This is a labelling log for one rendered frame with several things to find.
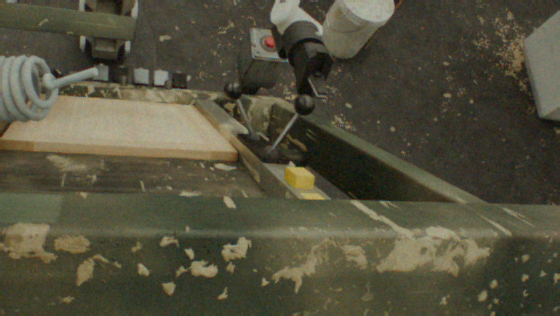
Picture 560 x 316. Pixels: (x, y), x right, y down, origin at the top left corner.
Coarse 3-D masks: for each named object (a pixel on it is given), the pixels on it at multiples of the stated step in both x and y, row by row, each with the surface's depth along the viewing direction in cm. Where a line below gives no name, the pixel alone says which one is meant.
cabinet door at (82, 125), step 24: (72, 96) 152; (48, 120) 119; (72, 120) 122; (96, 120) 126; (120, 120) 129; (144, 120) 133; (168, 120) 137; (192, 120) 139; (0, 144) 98; (24, 144) 99; (48, 144) 100; (72, 144) 101; (96, 144) 103; (120, 144) 105; (144, 144) 107; (168, 144) 110; (192, 144) 113; (216, 144) 115
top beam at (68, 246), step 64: (0, 192) 48; (64, 192) 50; (0, 256) 41; (64, 256) 42; (128, 256) 43; (192, 256) 45; (256, 256) 47; (320, 256) 49; (384, 256) 51; (448, 256) 53; (512, 256) 55
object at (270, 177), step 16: (208, 112) 143; (224, 112) 144; (224, 128) 125; (240, 128) 125; (240, 144) 110; (240, 160) 110; (256, 160) 99; (256, 176) 99; (272, 176) 90; (272, 192) 90; (288, 192) 82; (304, 192) 81; (320, 192) 82
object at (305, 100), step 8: (304, 96) 98; (296, 104) 98; (304, 104) 97; (312, 104) 98; (296, 112) 99; (304, 112) 98; (296, 120) 99; (288, 128) 99; (280, 136) 99; (272, 152) 98
